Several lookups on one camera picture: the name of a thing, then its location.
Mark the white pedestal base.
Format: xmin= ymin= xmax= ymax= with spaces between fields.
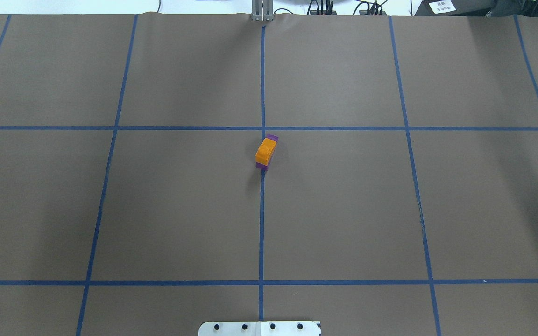
xmin=198 ymin=321 xmax=322 ymax=336

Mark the orange trapezoid block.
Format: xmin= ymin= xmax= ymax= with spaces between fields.
xmin=255 ymin=138 xmax=278 ymax=165

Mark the purple trapezoid block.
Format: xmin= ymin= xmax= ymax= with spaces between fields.
xmin=255 ymin=134 xmax=280 ymax=170

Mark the aluminium frame post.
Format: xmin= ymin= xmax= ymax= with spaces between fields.
xmin=251 ymin=0 xmax=275 ymax=22

